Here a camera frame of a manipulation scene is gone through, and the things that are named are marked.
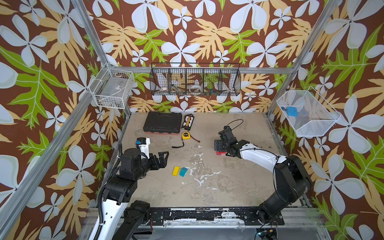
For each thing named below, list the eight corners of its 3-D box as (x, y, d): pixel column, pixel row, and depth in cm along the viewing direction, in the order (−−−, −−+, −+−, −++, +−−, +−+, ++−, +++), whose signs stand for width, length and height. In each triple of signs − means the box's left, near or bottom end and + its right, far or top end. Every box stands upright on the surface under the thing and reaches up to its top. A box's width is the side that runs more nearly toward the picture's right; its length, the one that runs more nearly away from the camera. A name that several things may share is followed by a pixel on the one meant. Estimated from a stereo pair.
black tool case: (143, 135, 108) (142, 131, 104) (148, 115, 120) (147, 111, 117) (181, 135, 108) (181, 131, 104) (182, 115, 120) (182, 111, 117)
